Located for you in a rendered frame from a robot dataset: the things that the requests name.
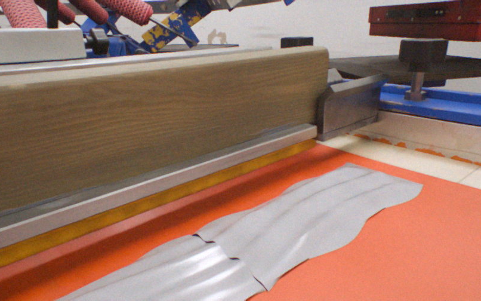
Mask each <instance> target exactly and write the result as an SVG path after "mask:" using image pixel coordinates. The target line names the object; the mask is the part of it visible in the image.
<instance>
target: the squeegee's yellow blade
mask: <svg viewBox="0 0 481 301"><path fill-rule="evenodd" d="M311 140H313V139H309V140H306V141H303V142H301V143H297V144H295V145H292V146H289V147H287V148H283V149H281V150H277V151H275V152H272V153H269V154H267V155H263V156H261V157H258V158H255V159H252V160H250V161H247V162H243V163H241V164H238V165H235V166H232V167H230V168H227V169H224V170H221V171H218V172H216V173H213V174H210V175H207V176H204V177H201V178H199V179H196V180H193V181H191V182H187V183H185V184H182V185H179V186H176V187H174V188H171V189H167V190H165V191H162V192H159V193H156V194H154V195H151V196H148V197H145V198H142V199H139V200H137V201H134V202H131V203H129V204H125V205H122V206H120V207H117V208H114V209H112V210H109V211H105V212H103V213H100V214H97V215H95V216H92V217H89V218H86V219H84V220H80V221H78V222H75V223H72V224H69V225H67V226H64V227H61V228H58V229H55V230H53V231H50V232H47V233H44V234H42V235H38V236H35V237H33V238H30V239H27V240H25V241H22V242H18V243H16V244H13V245H10V246H8V247H5V248H2V249H0V252H2V251H5V250H8V249H11V248H13V247H16V246H19V245H22V244H25V243H27V242H30V241H33V240H35V239H38V238H41V237H44V236H47V235H49V234H53V233H55V232H58V231H61V230H63V229H66V228H69V227H71V226H75V225H77V224H80V223H83V222H86V221H88V220H91V219H94V218H96V217H99V216H102V215H105V214H107V213H111V212H113V211H116V210H119V209H121V208H124V207H127V206H129V205H133V204H135V203H138V202H141V201H144V200H146V199H149V198H152V197H154V196H158V195H160V194H164V193H165V192H169V191H172V190H174V189H177V188H180V187H182V186H185V185H188V184H191V183H194V182H197V181H199V180H202V179H205V178H207V177H211V176H213V175H216V174H218V173H222V172H224V171H227V170H230V169H233V168H235V167H238V166H241V165H244V164H247V163H249V162H252V161H255V160H258V159H260V158H264V157H266V156H269V155H272V154H274V153H277V152H280V151H283V150H285V149H289V148H291V147H294V146H297V145H300V144H302V143H305V142H308V141H311Z"/></svg>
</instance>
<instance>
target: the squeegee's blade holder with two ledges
mask: <svg viewBox="0 0 481 301"><path fill-rule="evenodd" d="M316 136H317V126H316V125H311V124H302V125H299V126H296V127H292V128H289V129H286V130H283V131H279V132H277V133H273V134H269V135H267V136H263V137H260V138H257V139H254V140H250V141H248V142H244V143H241V144H238V145H234V146H231V147H228V148H225V149H221V150H218V151H215V152H211V153H208V154H205V155H202V156H198V157H196V158H192V159H188V160H186V161H182V162H179V163H176V164H173V165H169V166H166V167H163V168H159V169H157V170H153V171H150V172H147V173H143V174H140V175H137V176H134V177H130V178H127V179H124V180H120V181H118V182H114V183H111V184H108V185H104V186H101V187H98V188H95V189H91V190H88V191H85V192H81V193H78V194H75V195H72V196H68V197H65V198H62V199H58V200H56V201H52V202H49V203H46V204H42V205H39V206H36V207H33V208H29V209H27V210H23V211H19V212H17V213H13V214H10V215H7V216H4V217H0V249H2V248H5V247H8V246H10V245H13V244H16V243H18V242H22V241H25V240H27V239H30V238H33V237H36V236H38V235H42V234H44V233H47V232H50V231H53V230H55V229H58V228H61V227H64V226H67V225H69V224H72V223H75V222H78V221H80V220H84V219H86V218H89V217H92V216H95V215H97V214H100V213H103V212H105V211H109V210H112V209H114V208H117V207H120V206H122V205H125V204H129V203H131V202H134V201H137V200H139V199H142V198H145V197H148V196H151V195H154V194H157V193H159V192H162V191H165V190H167V189H171V188H174V187H176V186H179V185H182V184H185V183H187V182H191V181H193V180H196V179H199V178H201V177H204V176H207V175H210V174H213V173H216V172H218V171H221V170H224V169H227V168H230V167H232V166H235V165H238V164H241V163H243V162H247V161H250V160H252V159H255V158H258V157H261V156H263V155H267V154H269V153H272V152H275V151H278V150H281V149H283V148H287V147H289V146H292V145H295V144H297V143H301V142H303V141H306V140H309V139H312V138H314V137H316Z"/></svg>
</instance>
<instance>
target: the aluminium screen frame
mask: <svg viewBox="0 0 481 301"><path fill-rule="evenodd" d="M346 134H348V135H351V136H356V137H360V138H363V139H368V140H373V141H376V142H381V143H385V144H389V145H393V146H398V147H402V148H406V149H411V150H414V151H419V152H424V153H428V154H432V155H436V156H441V157H444V158H449V159H454V160H457V161H462V162H467V163H470V164H475V165H479V166H481V125H475V124H468V123H463V122H456V121H449V120H445V119H438V118H431V117H426V116H419V115H412V114H408V113H401V112H394V111H390V110H383V109H379V111H378V121H377V122H375V123H373V124H369V125H367V126H364V127H362V128H359V129H357V130H353V131H351V132H348V133H346Z"/></svg>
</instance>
